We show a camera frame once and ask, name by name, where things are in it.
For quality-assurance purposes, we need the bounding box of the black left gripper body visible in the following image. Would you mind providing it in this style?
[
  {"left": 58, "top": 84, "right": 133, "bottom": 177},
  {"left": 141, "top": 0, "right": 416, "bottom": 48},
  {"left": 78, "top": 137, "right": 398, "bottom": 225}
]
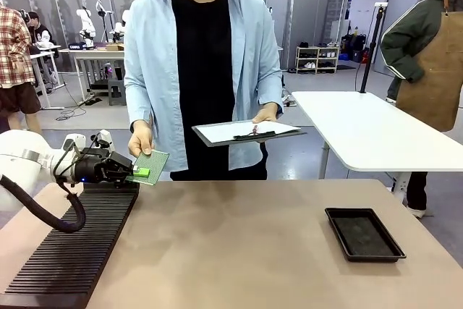
[{"left": 73, "top": 151, "right": 133, "bottom": 190}]

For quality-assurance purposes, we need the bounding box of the green perforated PCB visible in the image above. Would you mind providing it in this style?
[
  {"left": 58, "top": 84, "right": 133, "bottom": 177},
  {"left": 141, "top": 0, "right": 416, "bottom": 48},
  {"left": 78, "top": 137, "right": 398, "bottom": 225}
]
[{"left": 126, "top": 149, "right": 171, "bottom": 187}]

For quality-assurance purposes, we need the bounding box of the grey clipboard with white paper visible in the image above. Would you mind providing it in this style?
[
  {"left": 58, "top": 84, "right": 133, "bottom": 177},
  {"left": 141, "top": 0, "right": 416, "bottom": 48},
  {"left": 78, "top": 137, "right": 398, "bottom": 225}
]
[{"left": 191, "top": 119, "right": 307, "bottom": 148}]

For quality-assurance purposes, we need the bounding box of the black slotted PCB rack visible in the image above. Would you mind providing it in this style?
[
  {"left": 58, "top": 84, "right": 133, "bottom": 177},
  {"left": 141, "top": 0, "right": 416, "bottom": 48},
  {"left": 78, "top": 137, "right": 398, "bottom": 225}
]
[{"left": 0, "top": 180, "right": 140, "bottom": 305}]

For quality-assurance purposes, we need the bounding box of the person's right hand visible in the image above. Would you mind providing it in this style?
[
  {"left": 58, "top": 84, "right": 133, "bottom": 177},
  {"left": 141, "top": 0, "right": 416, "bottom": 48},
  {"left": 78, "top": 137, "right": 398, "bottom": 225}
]
[{"left": 127, "top": 120, "right": 155, "bottom": 158}]

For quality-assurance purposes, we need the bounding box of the person's left hand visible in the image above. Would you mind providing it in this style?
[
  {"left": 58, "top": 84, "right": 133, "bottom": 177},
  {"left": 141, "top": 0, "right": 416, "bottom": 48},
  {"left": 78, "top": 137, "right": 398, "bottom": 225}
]
[{"left": 251, "top": 103, "right": 279, "bottom": 124}]

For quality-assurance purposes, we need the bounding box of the grey step stool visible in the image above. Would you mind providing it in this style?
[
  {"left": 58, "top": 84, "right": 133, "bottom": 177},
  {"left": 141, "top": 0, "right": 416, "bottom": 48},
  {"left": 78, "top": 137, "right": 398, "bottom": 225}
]
[{"left": 107, "top": 80, "right": 127, "bottom": 107}]

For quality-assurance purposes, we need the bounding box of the white background desk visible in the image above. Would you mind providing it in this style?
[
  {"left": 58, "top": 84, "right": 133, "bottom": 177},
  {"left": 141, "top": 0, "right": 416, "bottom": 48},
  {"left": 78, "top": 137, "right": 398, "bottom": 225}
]
[{"left": 59, "top": 47, "right": 126, "bottom": 104}]

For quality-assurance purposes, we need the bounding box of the white background workstation table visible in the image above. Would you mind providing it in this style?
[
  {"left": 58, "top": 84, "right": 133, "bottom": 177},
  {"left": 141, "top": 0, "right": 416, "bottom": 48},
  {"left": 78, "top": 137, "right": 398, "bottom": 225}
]
[{"left": 30, "top": 43, "right": 65, "bottom": 111}]

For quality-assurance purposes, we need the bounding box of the person in light blue shirt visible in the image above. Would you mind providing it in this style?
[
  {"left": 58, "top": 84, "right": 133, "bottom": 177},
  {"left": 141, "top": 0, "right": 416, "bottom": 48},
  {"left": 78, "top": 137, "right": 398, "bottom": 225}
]
[{"left": 123, "top": 0, "right": 284, "bottom": 182}]

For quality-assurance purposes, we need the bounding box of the person in plaid shirt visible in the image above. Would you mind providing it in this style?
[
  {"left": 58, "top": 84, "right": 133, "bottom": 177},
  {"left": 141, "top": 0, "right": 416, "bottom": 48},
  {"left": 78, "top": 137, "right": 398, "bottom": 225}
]
[{"left": 0, "top": 4, "right": 43, "bottom": 136}]

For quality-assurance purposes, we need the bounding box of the seated person in black jacket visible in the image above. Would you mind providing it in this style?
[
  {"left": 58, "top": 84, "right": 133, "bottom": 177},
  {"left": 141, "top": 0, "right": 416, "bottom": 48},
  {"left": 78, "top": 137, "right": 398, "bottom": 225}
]
[{"left": 27, "top": 11, "right": 59, "bottom": 59}]

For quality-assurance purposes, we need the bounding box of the white shoe shelf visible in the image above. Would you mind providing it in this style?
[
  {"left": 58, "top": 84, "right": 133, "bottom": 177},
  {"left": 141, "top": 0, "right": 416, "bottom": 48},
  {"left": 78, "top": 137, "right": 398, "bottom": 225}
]
[{"left": 295, "top": 46, "right": 341, "bottom": 75}]

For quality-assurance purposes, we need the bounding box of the black plastic tray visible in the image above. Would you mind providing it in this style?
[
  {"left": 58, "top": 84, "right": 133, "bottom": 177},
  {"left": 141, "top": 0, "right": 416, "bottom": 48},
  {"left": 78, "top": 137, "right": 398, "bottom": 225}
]
[{"left": 324, "top": 208, "right": 407, "bottom": 263}]

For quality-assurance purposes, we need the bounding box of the white side table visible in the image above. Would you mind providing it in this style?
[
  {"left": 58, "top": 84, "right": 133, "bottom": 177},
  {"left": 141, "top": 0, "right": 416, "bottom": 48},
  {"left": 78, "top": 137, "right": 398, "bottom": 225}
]
[{"left": 291, "top": 90, "right": 463, "bottom": 194}]

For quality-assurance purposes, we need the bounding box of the person in brown apron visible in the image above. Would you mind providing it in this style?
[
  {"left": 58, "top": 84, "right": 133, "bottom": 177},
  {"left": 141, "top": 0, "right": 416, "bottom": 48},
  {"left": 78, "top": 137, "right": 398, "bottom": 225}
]
[{"left": 380, "top": 0, "right": 463, "bottom": 219}]

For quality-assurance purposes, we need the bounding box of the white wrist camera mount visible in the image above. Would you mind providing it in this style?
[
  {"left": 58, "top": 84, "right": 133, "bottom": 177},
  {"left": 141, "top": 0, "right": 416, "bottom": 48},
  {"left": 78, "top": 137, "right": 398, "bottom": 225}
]
[{"left": 63, "top": 129, "right": 116, "bottom": 164}]

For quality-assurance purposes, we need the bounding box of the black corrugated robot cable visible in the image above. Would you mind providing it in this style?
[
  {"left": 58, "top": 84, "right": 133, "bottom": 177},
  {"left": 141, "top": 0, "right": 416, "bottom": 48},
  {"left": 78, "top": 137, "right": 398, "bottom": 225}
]
[{"left": 0, "top": 174, "right": 86, "bottom": 234}]

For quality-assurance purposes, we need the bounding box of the black camera pole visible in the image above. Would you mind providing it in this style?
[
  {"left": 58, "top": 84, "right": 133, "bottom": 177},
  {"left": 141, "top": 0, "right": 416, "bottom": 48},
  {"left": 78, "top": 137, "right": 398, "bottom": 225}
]
[{"left": 360, "top": 2, "right": 388, "bottom": 94}]

